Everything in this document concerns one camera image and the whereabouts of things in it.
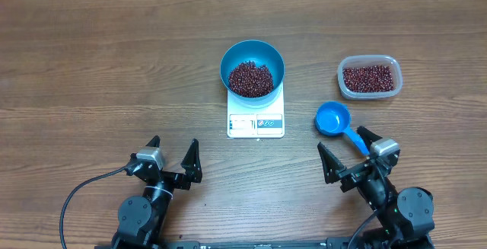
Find white digital kitchen scale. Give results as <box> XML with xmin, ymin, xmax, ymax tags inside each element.
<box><xmin>227</xmin><ymin>85</ymin><xmax>285</xmax><ymax>139</ymax></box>

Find red adzuki beans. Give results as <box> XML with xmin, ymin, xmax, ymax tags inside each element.
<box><xmin>342</xmin><ymin>65</ymin><xmax>394</xmax><ymax>93</ymax></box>

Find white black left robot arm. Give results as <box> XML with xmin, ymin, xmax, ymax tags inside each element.
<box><xmin>110</xmin><ymin>136</ymin><xmax>202</xmax><ymax>248</ymax></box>

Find blue plastic measuring scoop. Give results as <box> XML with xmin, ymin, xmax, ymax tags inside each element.
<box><xmin>315</xmin><ymin>101</ymin><xmax>370</xmax><ymax>156</ymax></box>

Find red beans in bowl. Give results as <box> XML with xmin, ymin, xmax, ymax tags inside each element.
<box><xmin>228</xmin><ymin>61</ymin><xmax>274</xmax><ymax>98</ymax></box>

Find teal plastic bowl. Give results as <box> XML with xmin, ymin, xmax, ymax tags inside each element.
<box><xmin>220</xmin><ymin>40</ymin><xmax>285</xmax><ymax>100</ymax></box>

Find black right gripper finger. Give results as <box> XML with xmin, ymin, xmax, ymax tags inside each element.
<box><xmin>317</xmin><ymin>142</ymin><xmax>346</xmax><ymax>184</ymax></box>
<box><xmin>356</xmin><ymin>126</ymin><xmax>382</xmax><ymax>152</ymax></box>

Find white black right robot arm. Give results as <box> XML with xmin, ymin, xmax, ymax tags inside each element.
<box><xmin>317</xmin><ymin>126</ymin><xmax>434</xmax><ymax>248</ymax></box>

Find clear plastic bean container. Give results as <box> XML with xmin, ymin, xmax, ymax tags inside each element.
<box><xmin>337</xmin><ymin>55</ymin><xmax>403</xmax><ymax>101</ymax></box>

